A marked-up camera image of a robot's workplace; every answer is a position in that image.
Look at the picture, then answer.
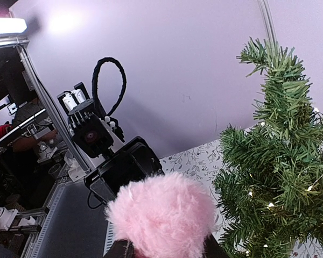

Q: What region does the small green christmas tree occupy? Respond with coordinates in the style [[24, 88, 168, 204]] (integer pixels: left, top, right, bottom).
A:
[[214, 39, 323, 257]]

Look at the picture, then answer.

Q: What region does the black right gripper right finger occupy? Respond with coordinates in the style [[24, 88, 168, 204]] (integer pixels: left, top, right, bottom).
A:
[[202, 234, 229, 258]]

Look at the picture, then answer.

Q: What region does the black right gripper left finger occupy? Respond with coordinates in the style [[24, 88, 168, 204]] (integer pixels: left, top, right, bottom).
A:
[[103, 240, 135, 258]]

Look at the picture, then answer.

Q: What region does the person in black shirt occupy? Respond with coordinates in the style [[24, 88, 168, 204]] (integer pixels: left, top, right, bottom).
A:
[[0, 97, 64, 153]]

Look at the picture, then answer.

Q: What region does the pink pompom ornament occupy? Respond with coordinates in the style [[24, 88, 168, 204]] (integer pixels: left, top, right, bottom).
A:
[[106, 173, 215, 257]]

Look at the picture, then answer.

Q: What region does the aluminium front rail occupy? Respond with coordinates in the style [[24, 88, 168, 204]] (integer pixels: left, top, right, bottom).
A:
[[0, 185, 116, 258]]

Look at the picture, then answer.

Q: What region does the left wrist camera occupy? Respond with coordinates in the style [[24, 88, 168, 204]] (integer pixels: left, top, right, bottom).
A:
[[68, 111, 124, 159]]

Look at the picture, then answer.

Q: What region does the floral patterned table mat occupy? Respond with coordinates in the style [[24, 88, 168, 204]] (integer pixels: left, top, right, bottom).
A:
[[161, 125, 323, 257]]

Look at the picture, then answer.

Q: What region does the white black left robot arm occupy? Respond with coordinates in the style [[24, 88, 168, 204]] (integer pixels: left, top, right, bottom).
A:
[[58, 57, 163, 203]]

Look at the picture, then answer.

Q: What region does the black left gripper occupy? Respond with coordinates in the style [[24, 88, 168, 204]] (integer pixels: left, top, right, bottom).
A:
[[84, 137, 162, 202]]

